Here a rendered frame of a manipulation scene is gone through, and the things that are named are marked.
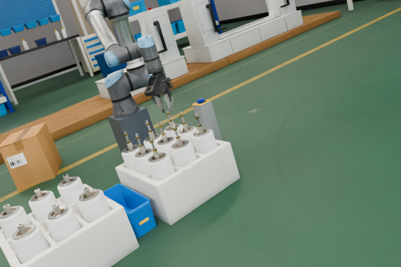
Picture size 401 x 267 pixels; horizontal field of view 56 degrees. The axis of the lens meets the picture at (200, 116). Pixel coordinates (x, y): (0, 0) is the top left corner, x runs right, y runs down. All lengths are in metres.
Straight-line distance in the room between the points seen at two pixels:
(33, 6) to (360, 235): 6.95
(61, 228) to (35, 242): 0.09
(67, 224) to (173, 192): 0.41
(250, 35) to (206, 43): 0.58
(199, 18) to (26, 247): 3.27
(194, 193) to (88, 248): 0.46
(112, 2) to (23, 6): 5.53
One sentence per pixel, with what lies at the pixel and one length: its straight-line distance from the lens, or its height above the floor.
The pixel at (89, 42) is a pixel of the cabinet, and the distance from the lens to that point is 7.10.
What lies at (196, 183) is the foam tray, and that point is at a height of 0.10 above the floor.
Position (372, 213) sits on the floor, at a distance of 1.38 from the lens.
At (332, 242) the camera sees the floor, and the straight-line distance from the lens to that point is 1.28.
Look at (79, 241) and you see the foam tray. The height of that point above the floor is 0.15.
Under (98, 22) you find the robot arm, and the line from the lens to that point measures 1.98.
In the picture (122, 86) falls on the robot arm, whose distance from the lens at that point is 2.12.
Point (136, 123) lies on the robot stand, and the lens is 2.14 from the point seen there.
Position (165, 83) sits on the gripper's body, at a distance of 1.76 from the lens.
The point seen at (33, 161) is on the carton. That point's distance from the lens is 2.56.
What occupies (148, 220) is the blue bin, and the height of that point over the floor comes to 0.04.
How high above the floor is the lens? 0.80
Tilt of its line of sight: 17 degrees down
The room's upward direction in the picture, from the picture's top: 17 degrees counter-clockwise
